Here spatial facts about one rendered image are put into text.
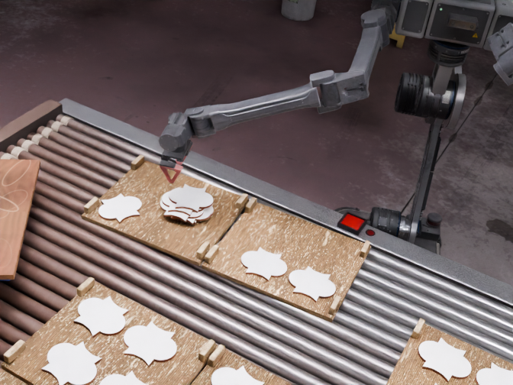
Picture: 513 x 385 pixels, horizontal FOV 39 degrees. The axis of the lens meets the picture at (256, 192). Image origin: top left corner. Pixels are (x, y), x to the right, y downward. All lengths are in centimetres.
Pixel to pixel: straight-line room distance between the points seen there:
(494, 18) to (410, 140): 216
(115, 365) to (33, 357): 20
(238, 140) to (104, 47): 137
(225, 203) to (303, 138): 211
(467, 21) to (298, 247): 91
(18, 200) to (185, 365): 70
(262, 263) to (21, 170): 78
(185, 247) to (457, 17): 114
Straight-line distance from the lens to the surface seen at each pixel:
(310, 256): 221
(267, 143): 431
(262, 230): 227
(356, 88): 207
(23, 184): 226
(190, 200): 226
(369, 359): 200
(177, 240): 221
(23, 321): 203
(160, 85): 478
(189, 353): 191
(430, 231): 348
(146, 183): 241
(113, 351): 192
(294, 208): 240
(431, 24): 254
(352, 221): 238
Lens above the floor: 242
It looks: 38 degrees down
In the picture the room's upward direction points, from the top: 8 degrees clockwise
